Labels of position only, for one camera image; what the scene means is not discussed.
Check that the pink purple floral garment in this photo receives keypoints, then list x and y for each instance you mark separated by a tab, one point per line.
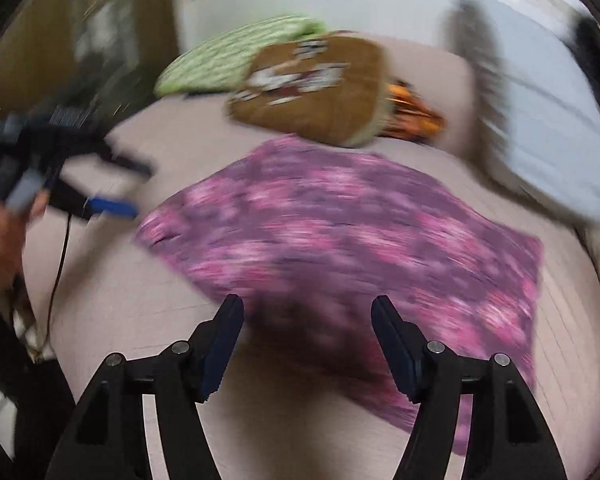
330	220

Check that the wooden wardrobe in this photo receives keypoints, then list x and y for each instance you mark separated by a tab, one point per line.
45	25

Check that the brown printed pillow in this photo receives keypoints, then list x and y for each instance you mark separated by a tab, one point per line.
320	110

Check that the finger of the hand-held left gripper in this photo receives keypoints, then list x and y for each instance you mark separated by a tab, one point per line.
115	207
125	164

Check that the green patterned pillow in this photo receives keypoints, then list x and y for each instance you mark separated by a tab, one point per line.
205	60

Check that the person's dark clothing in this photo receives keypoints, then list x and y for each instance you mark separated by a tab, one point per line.
35	410

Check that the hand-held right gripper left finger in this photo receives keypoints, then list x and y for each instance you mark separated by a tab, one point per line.
215	360

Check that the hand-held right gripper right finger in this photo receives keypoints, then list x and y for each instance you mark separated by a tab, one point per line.
397	355

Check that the orange patterned cloth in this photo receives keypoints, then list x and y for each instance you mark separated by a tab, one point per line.
410	115

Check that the pale pink bed sheet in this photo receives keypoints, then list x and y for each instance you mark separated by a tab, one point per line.
130	285

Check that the person's left hand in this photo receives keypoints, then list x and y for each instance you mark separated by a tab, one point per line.
2	250

